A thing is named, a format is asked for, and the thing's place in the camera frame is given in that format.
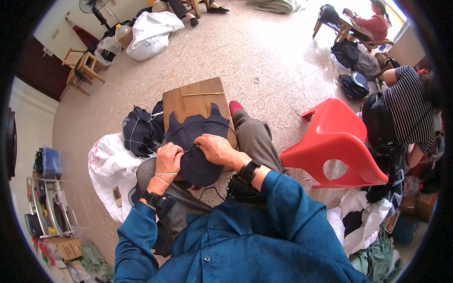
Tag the metal rack shelf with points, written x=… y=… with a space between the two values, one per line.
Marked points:
x=49 y=208

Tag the thin silver bangle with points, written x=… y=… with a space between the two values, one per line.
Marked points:
x=166 y=174
x=161 y=180

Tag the navy knit fabric piece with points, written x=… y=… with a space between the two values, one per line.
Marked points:
x=198 y=169

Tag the thin metal needle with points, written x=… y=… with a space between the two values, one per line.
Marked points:
x=189 y=150

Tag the blue and black backpack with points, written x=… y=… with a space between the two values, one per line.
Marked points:
x=354 y=85

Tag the brown bag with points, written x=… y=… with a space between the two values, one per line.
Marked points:
x=385 y=62

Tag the green cloth heap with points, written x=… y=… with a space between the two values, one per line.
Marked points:
x=377 y=260

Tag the small wooden chair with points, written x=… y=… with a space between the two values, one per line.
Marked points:
x=85 y=72
x=72 y=56

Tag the person's left fingers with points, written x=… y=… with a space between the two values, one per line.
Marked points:
x=175 y=150

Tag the large white sack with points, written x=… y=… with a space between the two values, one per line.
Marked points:
x=152 y=33

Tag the blue plastic storage box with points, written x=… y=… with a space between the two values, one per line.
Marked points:
x=52 y=162

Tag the person's right fingers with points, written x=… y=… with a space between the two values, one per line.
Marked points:
x=206 y=143

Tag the person's left hand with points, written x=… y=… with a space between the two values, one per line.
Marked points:
x=168 y=159

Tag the thin yellow stick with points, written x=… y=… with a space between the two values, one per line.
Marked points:
x=203 y=94

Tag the heap of white plastic bags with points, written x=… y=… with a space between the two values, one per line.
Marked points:
x=368 y=219

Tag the black wrist band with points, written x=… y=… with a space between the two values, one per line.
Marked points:
x=247 y=171
x=155 y=200

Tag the low wooden stool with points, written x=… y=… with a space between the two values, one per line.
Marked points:
x=198 y=102

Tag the person's body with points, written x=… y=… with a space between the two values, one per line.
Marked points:
x=247 y=254

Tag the small wooden table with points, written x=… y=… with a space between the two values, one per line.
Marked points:
x=339 y=28

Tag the small gold mobile phone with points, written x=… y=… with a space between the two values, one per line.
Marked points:
x=117 y=197

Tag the black frayed fabric piece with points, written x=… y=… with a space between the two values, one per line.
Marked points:
x=244 y=192

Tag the black bag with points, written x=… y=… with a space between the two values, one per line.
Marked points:
x=327 y=13

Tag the grey cloth heap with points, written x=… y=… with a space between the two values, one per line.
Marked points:
x=276 y=5

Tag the black standing fan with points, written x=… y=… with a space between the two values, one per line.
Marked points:
x=92 y=9

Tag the grey plastic bag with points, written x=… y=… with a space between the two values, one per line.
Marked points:
x=367 y=65

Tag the dark red umbrella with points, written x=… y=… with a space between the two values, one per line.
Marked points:
x=85 y=35

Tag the flat cardboard box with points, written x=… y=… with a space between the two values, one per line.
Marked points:
x=67 y=249

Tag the clear plastic bottle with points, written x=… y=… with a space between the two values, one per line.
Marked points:
x=122 y=32

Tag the clear plastic bag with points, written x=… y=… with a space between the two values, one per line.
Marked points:
x=108 y=49

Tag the white sack with red print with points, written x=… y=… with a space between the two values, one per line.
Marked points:
x=109 y=169

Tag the tied bundle of dark fabric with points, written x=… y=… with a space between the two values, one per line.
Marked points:
x=141 y=131

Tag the red plastic chair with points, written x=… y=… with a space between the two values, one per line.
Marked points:
x=336 y=141

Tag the brown cardboard boxes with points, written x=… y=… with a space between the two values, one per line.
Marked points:
x=421 y=207

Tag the person's right hand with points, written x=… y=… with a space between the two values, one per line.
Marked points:
x=221 y=150

